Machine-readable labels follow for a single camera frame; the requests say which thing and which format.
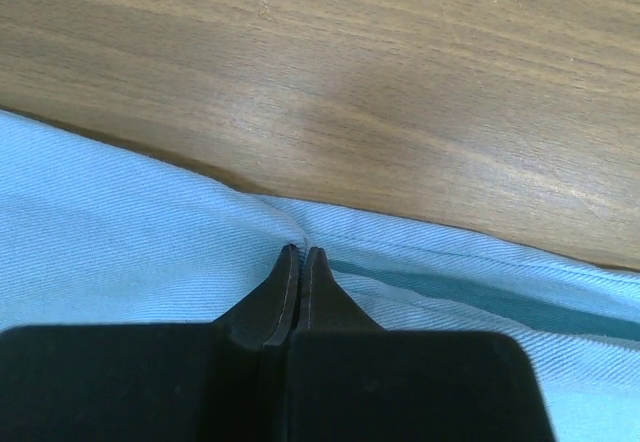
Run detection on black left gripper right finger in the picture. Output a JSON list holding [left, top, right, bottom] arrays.
[[289, 248, 553, 441]]

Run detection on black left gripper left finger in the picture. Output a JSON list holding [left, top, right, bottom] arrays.
[[1, 245, 299, 441]]

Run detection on light blue trousers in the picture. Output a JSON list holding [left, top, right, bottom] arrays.
[[1, 112, 639, 441]]

